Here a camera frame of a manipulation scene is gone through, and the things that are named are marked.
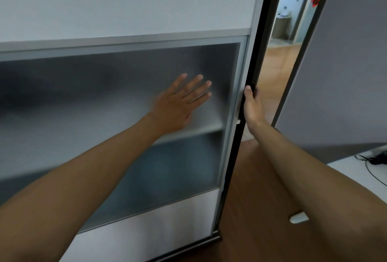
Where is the person's right hand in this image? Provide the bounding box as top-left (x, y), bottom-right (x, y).
top-left (243, 85), bottom-right (268, 128)

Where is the person's left hand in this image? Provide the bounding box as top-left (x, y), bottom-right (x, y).
top-left (148, 73), bottom-right (213, 136)

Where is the frosted glass sliding cabinet door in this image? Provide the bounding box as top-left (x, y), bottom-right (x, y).
top-left (0, 0), bottom-right (288, 262)

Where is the person's right forearm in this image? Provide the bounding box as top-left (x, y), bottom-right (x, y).
top-left (246, 120), bottom-right (387, 262)

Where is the person's left forearm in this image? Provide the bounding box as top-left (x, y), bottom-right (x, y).
top-left (0, 114), bottom-right (165, 262)

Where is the white cabinet shelf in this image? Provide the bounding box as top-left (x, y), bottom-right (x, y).
top-left (153, 123), bottom-right (225, 147)

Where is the small grey stand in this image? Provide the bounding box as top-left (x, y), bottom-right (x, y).
top-left (272, 16), bottom-right (292, 41)

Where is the grey partition panel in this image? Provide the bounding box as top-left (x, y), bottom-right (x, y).
top-left (272, 0), bottom-right (387, 164)

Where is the grey room door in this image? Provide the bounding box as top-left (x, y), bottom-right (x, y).
top-left (295, 0), bottom-right (321, 44)

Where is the white furniture foot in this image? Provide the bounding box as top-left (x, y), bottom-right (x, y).
top-left (289, 211), bottom-right (310, 225)

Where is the black device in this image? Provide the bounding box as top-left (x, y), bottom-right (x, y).
top-left (369, 151), bottom-right (387, 166)

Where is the black cable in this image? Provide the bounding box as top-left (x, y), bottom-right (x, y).
top-left (355, 154), bottom-right (387, 187)

